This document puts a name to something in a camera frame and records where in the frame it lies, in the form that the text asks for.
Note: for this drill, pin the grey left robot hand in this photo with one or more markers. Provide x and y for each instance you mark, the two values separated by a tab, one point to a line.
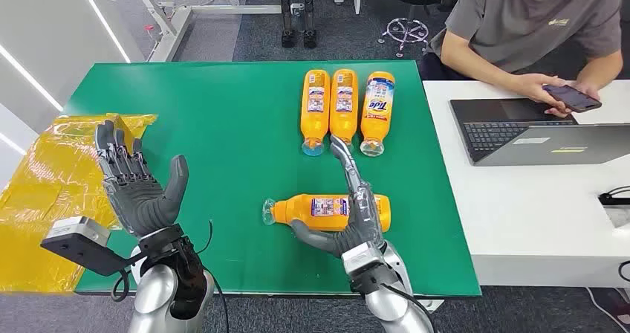
140	200

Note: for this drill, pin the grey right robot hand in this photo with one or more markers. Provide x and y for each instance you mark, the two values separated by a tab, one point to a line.
365	217

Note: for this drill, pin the person's right hand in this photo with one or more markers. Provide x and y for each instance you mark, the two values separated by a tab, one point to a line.
534	85

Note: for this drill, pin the person's left hand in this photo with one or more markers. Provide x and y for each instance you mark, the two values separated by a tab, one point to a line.
588	90

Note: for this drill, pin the black smartphone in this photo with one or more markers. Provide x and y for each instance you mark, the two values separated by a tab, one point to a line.
573	98

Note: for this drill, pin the orange detergent bottle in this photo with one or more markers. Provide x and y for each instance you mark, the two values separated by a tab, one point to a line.
343	119
295	211
315	119

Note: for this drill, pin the person's right forearm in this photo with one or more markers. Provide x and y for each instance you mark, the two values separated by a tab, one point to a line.
472	60

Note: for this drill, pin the person's left forearm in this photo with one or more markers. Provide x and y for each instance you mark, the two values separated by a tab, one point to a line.
605	70

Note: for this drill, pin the orange Tide label bottle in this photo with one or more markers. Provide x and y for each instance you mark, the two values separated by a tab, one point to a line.
376	124

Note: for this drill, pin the grey laptop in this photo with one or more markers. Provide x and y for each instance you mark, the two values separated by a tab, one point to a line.
497	134

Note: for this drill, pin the person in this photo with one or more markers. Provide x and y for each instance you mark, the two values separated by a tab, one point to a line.
521	20

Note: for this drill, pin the yellow taped cardboard box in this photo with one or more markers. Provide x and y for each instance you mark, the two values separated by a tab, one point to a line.
44	188

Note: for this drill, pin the green table mat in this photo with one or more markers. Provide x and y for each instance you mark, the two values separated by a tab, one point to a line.
221	124

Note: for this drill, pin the white desk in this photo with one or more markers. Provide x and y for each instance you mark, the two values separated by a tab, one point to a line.
531	212

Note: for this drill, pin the black robot legs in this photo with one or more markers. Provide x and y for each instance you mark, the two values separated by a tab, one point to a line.
309	15

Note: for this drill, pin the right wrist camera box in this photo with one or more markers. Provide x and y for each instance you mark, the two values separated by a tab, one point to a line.
362	259

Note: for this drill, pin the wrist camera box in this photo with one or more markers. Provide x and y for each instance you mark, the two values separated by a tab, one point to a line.
78	239
362	259

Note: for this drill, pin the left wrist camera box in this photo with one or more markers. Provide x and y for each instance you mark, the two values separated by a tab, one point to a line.
78	239

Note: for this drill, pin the white metal frame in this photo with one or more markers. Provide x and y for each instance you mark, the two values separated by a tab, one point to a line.
172	25

